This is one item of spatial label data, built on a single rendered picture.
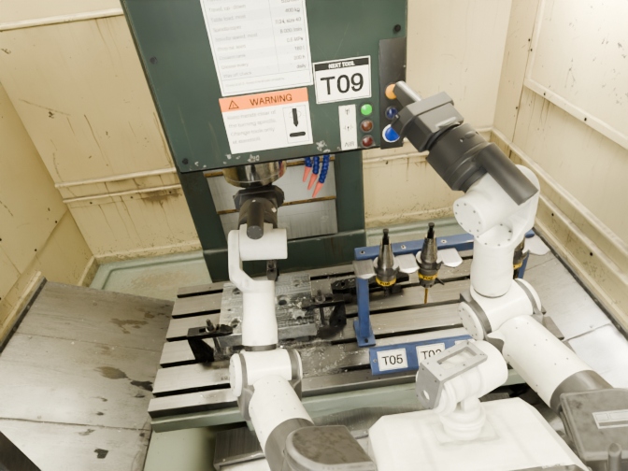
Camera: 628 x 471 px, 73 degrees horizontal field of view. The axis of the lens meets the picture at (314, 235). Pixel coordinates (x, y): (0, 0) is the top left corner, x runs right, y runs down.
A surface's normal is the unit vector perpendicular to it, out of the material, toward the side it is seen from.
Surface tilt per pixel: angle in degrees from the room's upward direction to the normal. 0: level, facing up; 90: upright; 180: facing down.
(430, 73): 90
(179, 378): 0
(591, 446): 20
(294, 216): 90
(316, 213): 90
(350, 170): 90
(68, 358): 24
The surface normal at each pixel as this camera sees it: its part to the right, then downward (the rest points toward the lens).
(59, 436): 0.30, -0.79
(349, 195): 0.08, 0.59
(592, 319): -0.50, -0.67
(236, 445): -0.23, -0.77
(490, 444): -0.13, -0.96
